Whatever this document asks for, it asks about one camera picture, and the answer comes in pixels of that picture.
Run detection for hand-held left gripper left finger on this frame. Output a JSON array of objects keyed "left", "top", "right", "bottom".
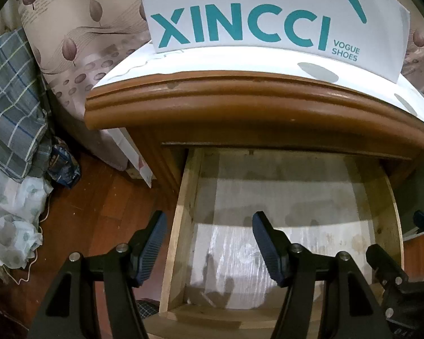
[{"left": 28, "top": 210, "right": 168, "bottom": 339}]

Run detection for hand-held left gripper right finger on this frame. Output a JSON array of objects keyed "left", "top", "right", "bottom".
[{"left": 252, "top": 211, "right": 387, "bottom": 339}]

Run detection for wooden drawer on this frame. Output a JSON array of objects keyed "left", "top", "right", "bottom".
[{"left": 159, "top": 147, "right": 405, "bottom": 339}]

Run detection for white shoe box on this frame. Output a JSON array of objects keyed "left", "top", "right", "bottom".
[{"left": 136, "top": 0, "right": 410, "bottom": 83}]

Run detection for grey appliance box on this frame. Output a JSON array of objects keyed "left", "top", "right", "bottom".
[{"left": 399, "top": 159, "right": 424, "bottom": 241}]

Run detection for person's dark plaid trousers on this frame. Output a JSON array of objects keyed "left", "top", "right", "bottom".
[{"left": 136, "top": 299, "right": 161, "bottom": 320}]

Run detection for white flat carton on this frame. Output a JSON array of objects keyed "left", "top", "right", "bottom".
[{"left": 99, "top": 127, "right": 154, "bottom": 187}]

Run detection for blue printed packet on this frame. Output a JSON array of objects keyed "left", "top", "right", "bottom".
[{"left": 47, "top": 138, "right": 82, "bottom": 188}]

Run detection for white sheer patterned cloth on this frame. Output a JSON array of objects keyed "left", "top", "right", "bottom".
[{"left": 0, "top": 175, "right": 53, "bottom": 269}]

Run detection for wooden nightstand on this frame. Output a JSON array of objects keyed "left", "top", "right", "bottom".
[{"left": 84, "top": 69, "right": 424, "bottom": 188}]

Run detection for grey plaid cloth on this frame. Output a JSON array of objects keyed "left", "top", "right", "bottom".
[{"left": 0, "top": 28, "right": 53, "bottom": 181}]

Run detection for beige leaf printed fabric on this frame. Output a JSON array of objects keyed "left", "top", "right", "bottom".
[{"left": 16, "top": 0, "right": 424, "bottom": 121}]

